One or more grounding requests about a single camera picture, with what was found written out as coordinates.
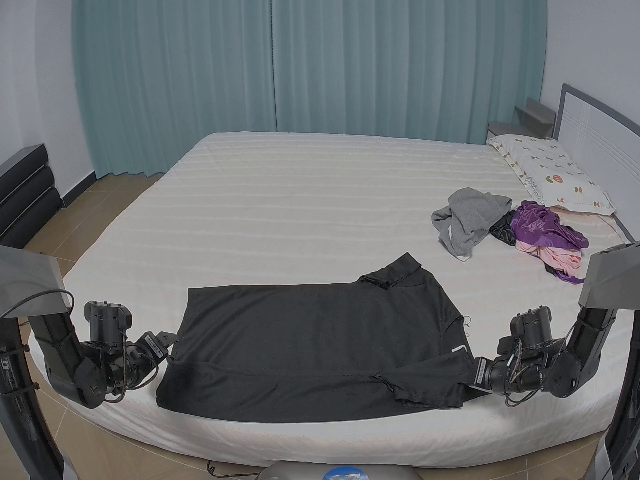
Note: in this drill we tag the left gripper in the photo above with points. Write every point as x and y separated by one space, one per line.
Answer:
155 347

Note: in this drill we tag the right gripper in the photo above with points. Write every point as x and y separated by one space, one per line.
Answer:
482 374

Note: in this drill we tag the black T-shirt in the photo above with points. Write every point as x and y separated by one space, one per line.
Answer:
310 328

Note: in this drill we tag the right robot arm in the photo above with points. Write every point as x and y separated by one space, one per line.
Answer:
615 278

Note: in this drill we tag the bed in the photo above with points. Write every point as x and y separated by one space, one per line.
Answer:
300 193

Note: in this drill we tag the black garment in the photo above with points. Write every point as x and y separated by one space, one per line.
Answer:
504 230

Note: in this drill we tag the white printed pillow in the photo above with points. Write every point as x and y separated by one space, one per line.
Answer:
550 168

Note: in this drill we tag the grey garment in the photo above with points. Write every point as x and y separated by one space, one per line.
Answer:
470 210

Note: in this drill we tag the purple garment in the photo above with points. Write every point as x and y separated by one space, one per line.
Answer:
537 220

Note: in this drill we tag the grey bedside table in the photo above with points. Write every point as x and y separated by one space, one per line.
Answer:
537 113

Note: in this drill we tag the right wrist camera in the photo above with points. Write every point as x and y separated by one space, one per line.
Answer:
506 346

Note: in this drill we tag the blue-green curtain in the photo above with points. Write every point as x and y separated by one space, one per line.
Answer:
400 53
175 68

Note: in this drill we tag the pink garment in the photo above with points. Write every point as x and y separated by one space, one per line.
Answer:
562 260

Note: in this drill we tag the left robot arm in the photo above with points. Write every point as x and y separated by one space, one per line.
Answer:
25 283

